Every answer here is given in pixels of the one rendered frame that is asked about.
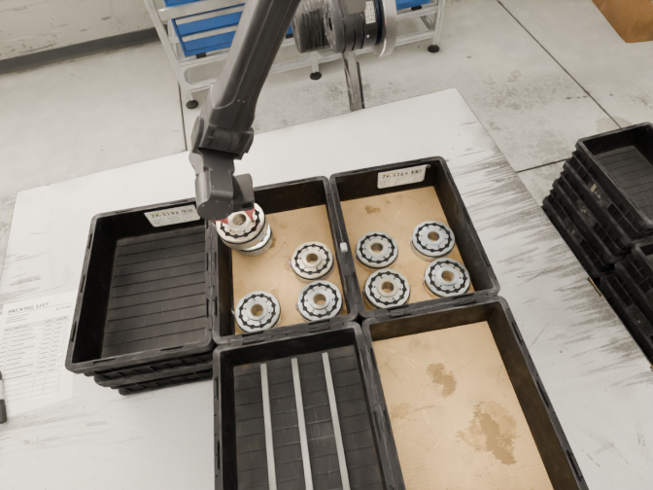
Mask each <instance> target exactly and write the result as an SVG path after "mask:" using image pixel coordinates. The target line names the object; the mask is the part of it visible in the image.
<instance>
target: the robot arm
mask: <svg viewBox="0 0 653 490"><path fill-rule="evenodd" d="M300 1H301V0H247V1H246V4H245V7H244V10H243V13H242V16H241V18H240V21H239V23H238V26H237V29H236V32H235V35H234V38H233V41H232V44H231V47H230V50H229V53H228V56H227V59H226V62H225V64H224V67H223V70H222V72H221V74H220V76H219V77H218V78H217V80H216V81H215V83H214V84H213V85H212V86H211V88H210V90H209V94H208V97H205V100H204V103H203V106H202V109H201V112H200V115H199V116H197V117H196V119H195V122H194V126H193V129H192V132H191V136H190V142H191V151H190V152H189V163H190V164H191V166H192V168H193V169H194V172H195V176H196V178H195V180H194V188H195V199H196V210H197V214H198V215H199V216H200V217H201V218H203V219H205V220H209V221H215V222H221V223H224V224H227V225H228V217H229V216H230V215H231V214H232V213H236V212H242V211H244V212H245V213H246V215H247V216H248V217H249V218H250V219H251V220H252V219H253V214H254V212H255V197H254V188H253V178H252V176H251V174H250V173H246V174H241V175H235V176H234V172H235V165H234V161H235V160H242V157H243V156H244V154H247V153H248V152H249V151H250V149H251V147H252V144H253V142H254V136H255V133H254V129H253V128H252V127H251V126H252V124H253V122H254V119H255V117H256V116H255V112H256V107H257V103H258V97H259V94H260V92H261V89H262V87H263V85H264V83H265V80H266V78H267V76H268V74H269V71H270V69H271V67H272V64H273V62H274V60H275V58H276V55H277V53H278V51H279V50H280V47H281V45H282V43H283V41H284V38H285V36H286V34H287V32H288V29H289V27H290V25H291V23H292V19H293V17H294V15H295V12H296V10H297V8H298V6H299V3H300Z"/></svg>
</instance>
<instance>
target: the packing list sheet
mask: <svg viewBox="0 0 653 490"><path fill-rule="evenodd" d="M77 294H78V290H77V291H72V292H67V293H62V294H57V295H52V296H47V297H38V298H33V299H29V300H24V301H19V302H13V303H6V304H4V306H3V312H2V315H0V371H1V372H2V379H3V387H4V397H5V406H6V413H7V417H10V416H13V415H16V414H20V413H22V412H25V411H28V410H32V409H35V408H38V407H41V406H45V405H48V404H51V403H57V402H60V401H63V400H67V399H70V398H72V389H73V372H71V371H69V370H67V369H66V368H65V365H64V363H65V358H66V352H67V347H68V341H69V336H70V331H71V326H72V321H73V315H74V310H75V305H76V299H77Z"/></svg>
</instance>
